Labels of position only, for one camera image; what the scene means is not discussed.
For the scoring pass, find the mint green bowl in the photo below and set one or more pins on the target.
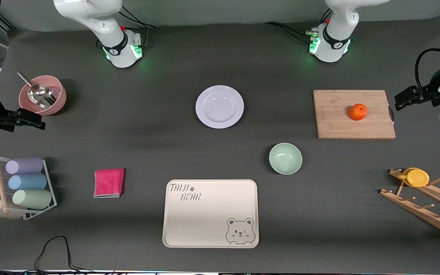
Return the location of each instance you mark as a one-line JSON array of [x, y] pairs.
[[285, 158]]

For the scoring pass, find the white ribbed plate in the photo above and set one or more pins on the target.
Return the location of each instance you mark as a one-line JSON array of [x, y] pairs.
[[220, 107]]

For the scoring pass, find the pink folded cloth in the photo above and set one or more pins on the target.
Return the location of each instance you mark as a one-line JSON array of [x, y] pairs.
[[109, 183]]

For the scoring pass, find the pink bowl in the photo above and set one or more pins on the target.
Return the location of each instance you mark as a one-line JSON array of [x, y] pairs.
[[62, 97]]

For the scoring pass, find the yellow mug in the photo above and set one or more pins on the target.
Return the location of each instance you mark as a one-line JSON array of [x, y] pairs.
[[418, 178]]

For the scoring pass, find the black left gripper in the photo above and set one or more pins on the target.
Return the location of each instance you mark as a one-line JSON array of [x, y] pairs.
[[430, 93]]

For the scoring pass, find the bamboo cutting board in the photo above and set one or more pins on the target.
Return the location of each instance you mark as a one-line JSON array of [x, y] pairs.
[[334, 122]]

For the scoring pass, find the wooden peg drying rack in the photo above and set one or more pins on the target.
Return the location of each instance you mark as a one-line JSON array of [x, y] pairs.
[[414, 209]]

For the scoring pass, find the beige bear print tray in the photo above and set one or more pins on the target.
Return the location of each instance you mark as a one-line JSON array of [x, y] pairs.
[[204, 217]]

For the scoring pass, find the purple cup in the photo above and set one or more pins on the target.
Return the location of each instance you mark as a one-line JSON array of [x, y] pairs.
[[25, 165]]

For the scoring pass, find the metal scoop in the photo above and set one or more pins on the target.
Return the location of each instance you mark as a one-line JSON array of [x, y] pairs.
[[40, 95]]

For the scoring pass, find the blue cup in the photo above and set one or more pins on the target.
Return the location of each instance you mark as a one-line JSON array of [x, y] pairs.
[[27, 181]]

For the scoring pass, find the orange fruit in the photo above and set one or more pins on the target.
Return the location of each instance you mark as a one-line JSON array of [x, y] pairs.
[[358, 112]]

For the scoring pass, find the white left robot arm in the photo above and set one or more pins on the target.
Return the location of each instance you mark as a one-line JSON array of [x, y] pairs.
[[332, 46]]

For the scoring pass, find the green cup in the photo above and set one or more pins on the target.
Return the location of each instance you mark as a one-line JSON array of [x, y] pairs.
[[33, 199]]

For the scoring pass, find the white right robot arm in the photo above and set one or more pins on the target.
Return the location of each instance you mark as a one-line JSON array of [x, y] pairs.
[[122, 51]]

